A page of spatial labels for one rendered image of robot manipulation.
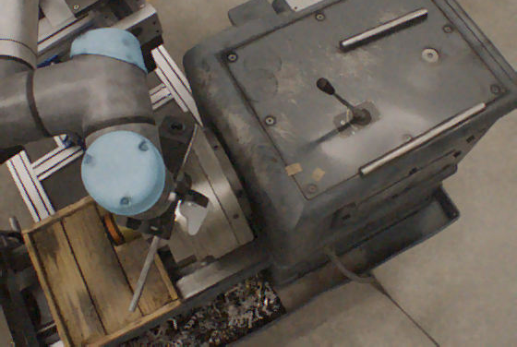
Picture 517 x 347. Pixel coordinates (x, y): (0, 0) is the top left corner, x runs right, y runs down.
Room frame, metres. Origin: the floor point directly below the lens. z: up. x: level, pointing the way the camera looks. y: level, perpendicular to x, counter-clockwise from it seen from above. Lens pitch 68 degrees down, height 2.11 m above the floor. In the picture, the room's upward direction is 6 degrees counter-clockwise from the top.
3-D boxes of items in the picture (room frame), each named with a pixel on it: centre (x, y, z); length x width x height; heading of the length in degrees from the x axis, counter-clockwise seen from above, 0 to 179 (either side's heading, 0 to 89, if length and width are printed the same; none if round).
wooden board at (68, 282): (0.24, 0.42, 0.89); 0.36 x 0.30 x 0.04; 22
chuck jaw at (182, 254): (0.24, 0.19, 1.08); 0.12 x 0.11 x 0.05; 22
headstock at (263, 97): (0.52, -0.21, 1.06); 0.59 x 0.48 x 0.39; 112
